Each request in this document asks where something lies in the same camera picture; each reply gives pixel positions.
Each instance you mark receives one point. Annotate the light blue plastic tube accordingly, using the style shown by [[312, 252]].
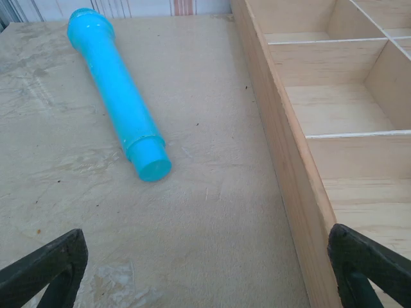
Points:
[[122, 96]]

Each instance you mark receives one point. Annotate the wooden compartment tray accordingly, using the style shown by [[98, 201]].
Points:
[[337, 106]]

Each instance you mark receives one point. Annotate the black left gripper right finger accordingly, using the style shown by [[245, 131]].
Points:
[[366, 266]]

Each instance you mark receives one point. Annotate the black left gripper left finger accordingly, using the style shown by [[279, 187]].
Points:
[[48, 272]]

